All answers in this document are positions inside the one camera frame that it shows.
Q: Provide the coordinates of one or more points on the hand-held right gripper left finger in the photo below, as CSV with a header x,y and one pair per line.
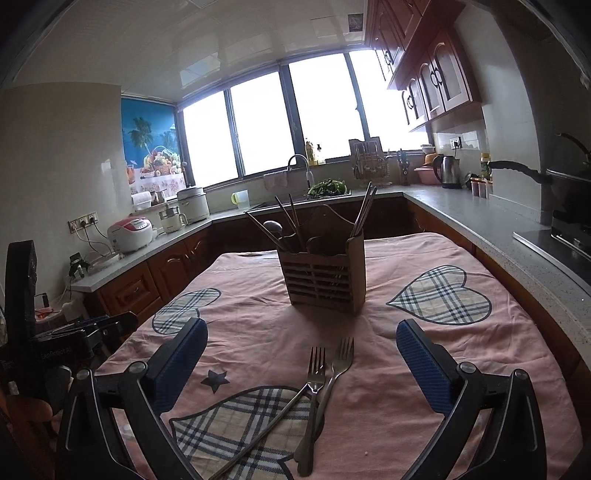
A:
x,y
180,360

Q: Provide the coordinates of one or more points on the kitchen sink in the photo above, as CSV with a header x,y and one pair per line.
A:
x,y
268,205

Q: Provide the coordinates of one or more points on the wooden utensil holder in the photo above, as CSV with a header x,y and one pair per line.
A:
x,y
323,277

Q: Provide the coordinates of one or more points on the small white electric pot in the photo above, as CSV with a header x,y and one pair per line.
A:
x,y
171,220

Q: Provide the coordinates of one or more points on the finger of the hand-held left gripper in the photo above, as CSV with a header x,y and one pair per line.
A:
x,y
115,325

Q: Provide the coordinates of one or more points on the large kitchen window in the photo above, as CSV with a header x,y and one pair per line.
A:
x,y
318,101

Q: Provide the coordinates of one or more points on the pink plastic basin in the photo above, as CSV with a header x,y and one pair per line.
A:
x,y
424,175

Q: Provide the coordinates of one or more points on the metal chopstick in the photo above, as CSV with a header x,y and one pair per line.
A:
x,y
263,431

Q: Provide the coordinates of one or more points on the yellow capped bottle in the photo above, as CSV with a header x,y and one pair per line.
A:
x,y
485,167

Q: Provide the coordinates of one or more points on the wooden lower cabinets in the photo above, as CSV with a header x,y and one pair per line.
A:
x,y
134,290

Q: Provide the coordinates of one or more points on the wide wall outlet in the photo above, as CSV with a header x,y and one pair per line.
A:
x,y
83,222

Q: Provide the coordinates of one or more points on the pink lidded seasoning jars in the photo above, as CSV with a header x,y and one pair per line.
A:
x,y
481,188

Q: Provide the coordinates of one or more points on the metal spoon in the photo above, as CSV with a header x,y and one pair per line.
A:
x,y
273,226

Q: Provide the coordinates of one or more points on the green vegetables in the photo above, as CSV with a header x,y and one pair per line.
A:
x,y
328,188

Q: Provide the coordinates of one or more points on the wooden upper cabinets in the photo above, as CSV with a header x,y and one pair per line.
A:
x,y
438,78

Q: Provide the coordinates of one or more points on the pink and white rice cooker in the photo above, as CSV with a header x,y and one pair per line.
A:
x,y
131,233

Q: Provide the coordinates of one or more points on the metal dish rack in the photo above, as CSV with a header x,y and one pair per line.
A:
x,y
369,161

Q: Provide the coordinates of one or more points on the metal kitchen faucet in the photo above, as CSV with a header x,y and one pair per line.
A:
x,y
308,177

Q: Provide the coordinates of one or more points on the black stove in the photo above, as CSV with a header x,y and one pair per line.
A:
x,y
563,244

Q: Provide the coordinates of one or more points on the knife block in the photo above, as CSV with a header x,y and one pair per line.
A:
x,y
404,170

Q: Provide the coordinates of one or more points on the small wall outlet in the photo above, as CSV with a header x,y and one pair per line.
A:
x,y
455,141

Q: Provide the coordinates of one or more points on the steel electric kettle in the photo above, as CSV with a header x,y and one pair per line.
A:
x,y
450,173

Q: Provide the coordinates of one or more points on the palm tree window blind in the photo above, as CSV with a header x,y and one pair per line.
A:
x,y
150,143

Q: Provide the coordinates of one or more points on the pink tablecloth with plaid hearts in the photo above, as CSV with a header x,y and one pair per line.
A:
x,y
378,369

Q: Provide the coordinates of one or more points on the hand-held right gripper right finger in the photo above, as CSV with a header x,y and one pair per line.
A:
x,y
425,364

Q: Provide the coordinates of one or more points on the small black device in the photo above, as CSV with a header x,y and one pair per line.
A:
x,y
79,265

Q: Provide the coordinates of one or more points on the paper towel roll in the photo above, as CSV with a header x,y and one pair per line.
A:
x,y
141,202

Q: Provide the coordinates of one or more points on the yellow oil bottle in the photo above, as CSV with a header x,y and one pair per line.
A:
x,y
310,154

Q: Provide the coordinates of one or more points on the person's left hand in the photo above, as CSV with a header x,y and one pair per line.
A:
x,y
44,408

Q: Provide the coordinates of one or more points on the green plastic cup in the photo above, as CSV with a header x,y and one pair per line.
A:
x,y
241,199

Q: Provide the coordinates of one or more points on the white dish cloth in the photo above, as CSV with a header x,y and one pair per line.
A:
x,y
275,180

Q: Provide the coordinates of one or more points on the wooden cabinets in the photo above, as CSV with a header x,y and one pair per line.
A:
x,y
134,290
438,78

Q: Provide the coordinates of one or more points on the orange bowl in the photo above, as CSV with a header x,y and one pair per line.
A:
x,y
431,159

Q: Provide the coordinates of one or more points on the small wall picture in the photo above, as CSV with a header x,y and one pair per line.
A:
x,y
355,23

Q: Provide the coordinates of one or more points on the large white cooker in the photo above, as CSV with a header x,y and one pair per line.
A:
x,y
194,205

